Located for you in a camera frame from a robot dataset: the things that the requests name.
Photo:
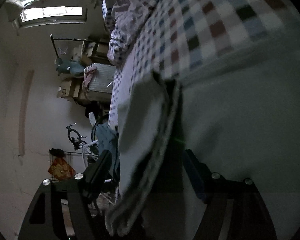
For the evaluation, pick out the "green fleece garment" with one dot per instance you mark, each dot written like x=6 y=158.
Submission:
x=240 y=115

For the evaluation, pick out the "white bicycle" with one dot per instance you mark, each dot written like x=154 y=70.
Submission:
x=85 y=144

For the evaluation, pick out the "checkered crumpled quilt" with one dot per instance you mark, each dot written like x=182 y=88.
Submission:
x=123 y=20

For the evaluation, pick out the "cardboard boxes pile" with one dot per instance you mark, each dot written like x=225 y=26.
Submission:
x=101 y=85

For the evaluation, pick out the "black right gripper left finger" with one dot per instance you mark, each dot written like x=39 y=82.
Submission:
x=44 y=218

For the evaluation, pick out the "teal bag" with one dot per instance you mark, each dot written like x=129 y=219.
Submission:
x=69 y=67

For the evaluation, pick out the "checkered bed sheet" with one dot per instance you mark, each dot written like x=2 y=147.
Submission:
x=184 y=34

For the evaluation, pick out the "red paper decoration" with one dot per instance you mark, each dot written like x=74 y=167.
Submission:
x=61 y=170

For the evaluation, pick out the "black clothes rack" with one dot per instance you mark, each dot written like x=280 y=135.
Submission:
x=74 y=49

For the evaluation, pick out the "bright window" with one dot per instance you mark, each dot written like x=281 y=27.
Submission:
x=30 y=13

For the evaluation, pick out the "pink cloth on box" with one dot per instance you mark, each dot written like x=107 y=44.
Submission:
x=89 y=74

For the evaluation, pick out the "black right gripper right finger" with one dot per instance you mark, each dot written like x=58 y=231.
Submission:
x=234 y=209

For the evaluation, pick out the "blue cloth on bicycle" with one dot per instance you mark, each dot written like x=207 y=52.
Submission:
x=108 y=140

